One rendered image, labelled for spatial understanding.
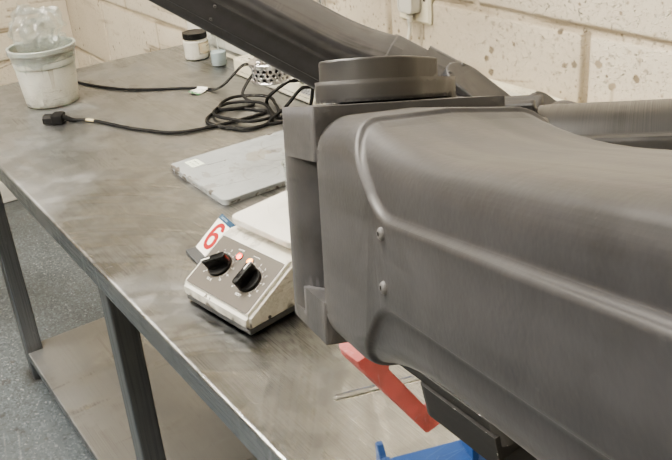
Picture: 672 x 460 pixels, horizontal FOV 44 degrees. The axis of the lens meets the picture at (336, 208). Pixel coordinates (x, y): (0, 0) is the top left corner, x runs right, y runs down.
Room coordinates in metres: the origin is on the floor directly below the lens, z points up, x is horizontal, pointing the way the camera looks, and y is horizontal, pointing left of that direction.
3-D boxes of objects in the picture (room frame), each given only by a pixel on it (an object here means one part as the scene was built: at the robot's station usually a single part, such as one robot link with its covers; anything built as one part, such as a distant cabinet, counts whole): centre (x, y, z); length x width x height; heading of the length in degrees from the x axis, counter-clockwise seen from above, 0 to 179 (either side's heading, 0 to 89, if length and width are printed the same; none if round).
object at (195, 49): (2.02, 0.31, 0.78); 0.06 x 0.06 x 0.06
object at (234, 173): (1.31, 0.10, 0.76); 0.30 x 0.20 x 0.01; 123
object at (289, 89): (1.70, 0.08, 0.77); 0.40 x 0.06 x 0.04; 33
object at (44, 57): (1.75, 0.59, 0.86); 0.14 x 0.14 x 0.21
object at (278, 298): (0.91, 0.07, 0.79); 0.22 x 0.13 x 0.08; 132
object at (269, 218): (0.92, 0.05, 0.83); 0.12 x 0.12 x 0.01; 42
